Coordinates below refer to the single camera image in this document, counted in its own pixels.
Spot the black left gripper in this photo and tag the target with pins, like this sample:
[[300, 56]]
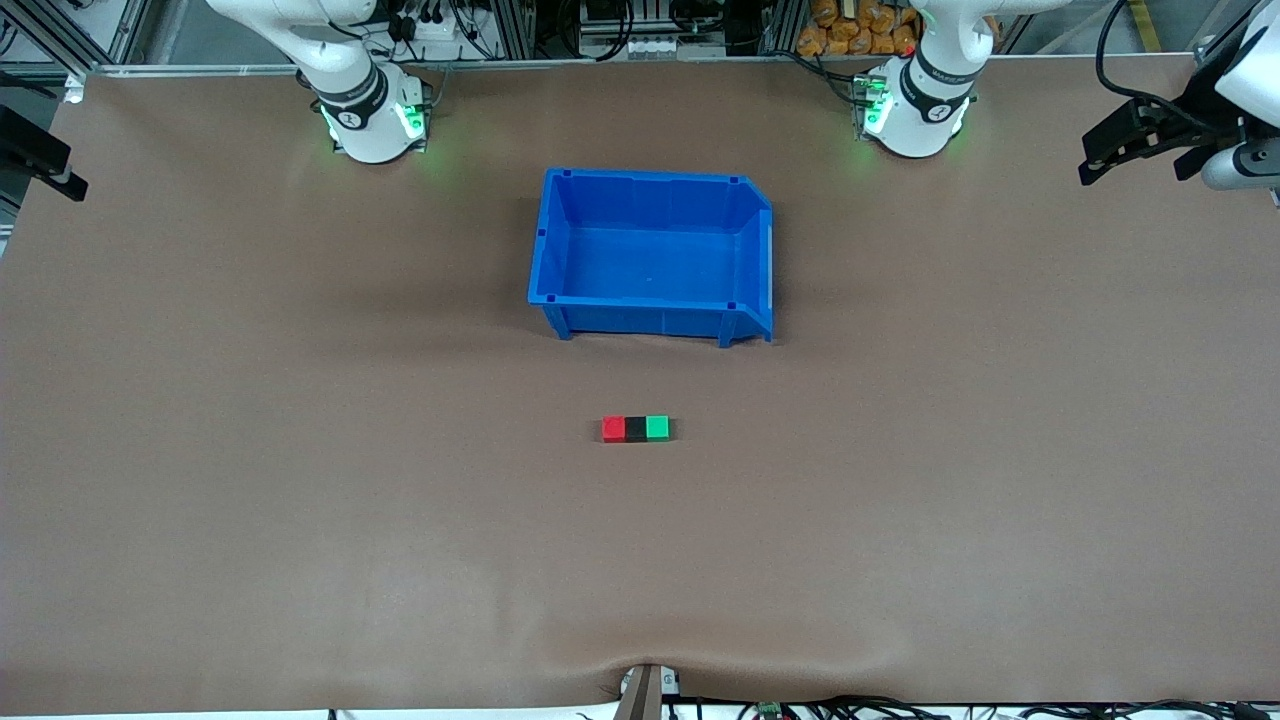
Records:
[[1192, 122]]

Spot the green cube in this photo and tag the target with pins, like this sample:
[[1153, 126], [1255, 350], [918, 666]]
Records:
[[658, 428]]

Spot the black cube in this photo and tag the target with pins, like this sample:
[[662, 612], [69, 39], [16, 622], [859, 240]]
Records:
[[636, 430]]

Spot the red cube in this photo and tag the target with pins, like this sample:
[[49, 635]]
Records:
[[614, 430]]

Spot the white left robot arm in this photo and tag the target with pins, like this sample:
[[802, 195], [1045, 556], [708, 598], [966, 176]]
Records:
[[925, 100]]

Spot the orange snack bags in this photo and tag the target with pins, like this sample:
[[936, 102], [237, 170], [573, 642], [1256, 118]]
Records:
[[860, 28]]

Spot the white power strip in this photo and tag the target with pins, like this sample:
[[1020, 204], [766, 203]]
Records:
[[432, 27]]

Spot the blue plastic storage bin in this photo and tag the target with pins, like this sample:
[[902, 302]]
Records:
[[650, 265]]

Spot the aluminium frame post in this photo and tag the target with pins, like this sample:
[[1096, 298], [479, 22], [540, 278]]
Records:
[[60, 30], [1225, 50]]

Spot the aluminium table edge rail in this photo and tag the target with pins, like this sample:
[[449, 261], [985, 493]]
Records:
[[600, 65]]

